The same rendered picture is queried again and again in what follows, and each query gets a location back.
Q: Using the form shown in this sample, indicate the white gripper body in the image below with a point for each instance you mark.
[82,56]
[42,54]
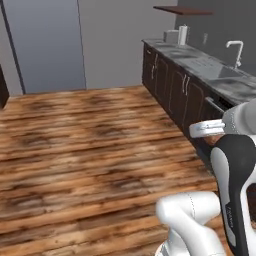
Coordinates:
[206,128]

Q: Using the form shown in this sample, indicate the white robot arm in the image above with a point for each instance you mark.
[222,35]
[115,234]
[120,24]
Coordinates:
[190,216]

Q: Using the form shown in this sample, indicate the dark wooden cupboard run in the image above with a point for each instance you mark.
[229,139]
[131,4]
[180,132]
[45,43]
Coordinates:
[176,93]

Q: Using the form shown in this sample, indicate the grey sink basin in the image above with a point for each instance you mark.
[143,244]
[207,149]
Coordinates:
[221,71]

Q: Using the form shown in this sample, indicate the white tap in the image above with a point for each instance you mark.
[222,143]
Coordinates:
[238,50]

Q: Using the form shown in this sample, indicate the grey toaster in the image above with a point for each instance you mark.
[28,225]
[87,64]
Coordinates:
[170,36]

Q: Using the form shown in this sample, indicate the dark cabinet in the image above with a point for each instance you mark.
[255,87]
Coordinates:
[2,88]

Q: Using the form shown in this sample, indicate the grey wall socket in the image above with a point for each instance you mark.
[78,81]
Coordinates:
[205,38]

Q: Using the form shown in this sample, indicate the dark brown wall shelf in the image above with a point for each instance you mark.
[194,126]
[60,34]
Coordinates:
[183,10]

